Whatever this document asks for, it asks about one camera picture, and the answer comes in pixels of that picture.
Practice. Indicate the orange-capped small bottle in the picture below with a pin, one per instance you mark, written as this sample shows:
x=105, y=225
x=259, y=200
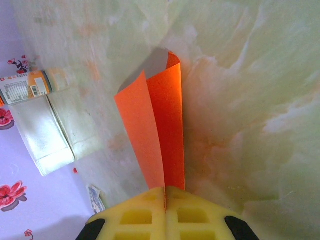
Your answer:
x=25, y=87

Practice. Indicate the white square plastic container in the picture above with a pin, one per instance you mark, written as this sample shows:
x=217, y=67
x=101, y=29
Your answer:
x=42, y=135

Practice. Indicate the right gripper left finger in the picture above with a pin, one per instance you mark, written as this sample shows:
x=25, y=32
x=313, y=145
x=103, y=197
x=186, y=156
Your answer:
x=135, y=220

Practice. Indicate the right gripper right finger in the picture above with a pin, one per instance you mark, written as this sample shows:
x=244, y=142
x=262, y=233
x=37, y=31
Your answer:
x=197, y=220

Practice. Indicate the orange cloth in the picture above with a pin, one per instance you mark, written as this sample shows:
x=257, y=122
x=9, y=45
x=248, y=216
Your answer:
x=165, y=112

